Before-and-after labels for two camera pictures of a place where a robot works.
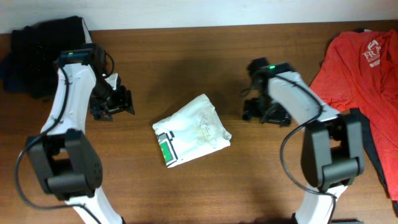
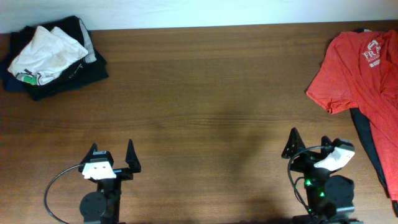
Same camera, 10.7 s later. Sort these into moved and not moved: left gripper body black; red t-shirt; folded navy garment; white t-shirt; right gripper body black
Moved: white t-shirt; right gripper body black; left gripper body black
Not moved: folded navy garment; red t-shirt
